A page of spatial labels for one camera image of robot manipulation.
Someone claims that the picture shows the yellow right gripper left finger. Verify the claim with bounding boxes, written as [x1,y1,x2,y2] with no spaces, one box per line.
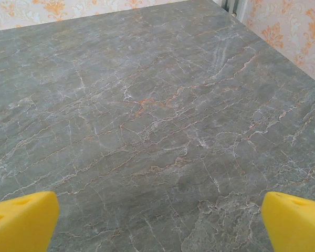
[0,191,60,252]

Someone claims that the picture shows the aluminium frame post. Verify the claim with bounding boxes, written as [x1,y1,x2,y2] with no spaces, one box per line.
[222,0,250,23]

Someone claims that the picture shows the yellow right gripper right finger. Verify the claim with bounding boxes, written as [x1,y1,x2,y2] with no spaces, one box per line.
[261,191,315,252]

